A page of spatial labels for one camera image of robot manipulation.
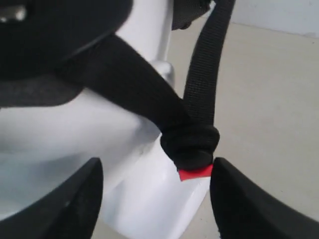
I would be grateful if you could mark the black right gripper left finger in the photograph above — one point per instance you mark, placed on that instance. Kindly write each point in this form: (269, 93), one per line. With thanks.
(68, 212)

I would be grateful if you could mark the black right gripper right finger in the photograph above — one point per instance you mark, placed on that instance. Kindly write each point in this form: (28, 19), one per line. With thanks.
(242, 210)

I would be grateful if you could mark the black helmet with tinted visor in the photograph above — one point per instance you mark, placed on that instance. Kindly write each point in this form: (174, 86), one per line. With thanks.
(52, 49)

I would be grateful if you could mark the white mannequin head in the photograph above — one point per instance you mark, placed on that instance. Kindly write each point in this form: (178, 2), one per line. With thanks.
(41, 147)

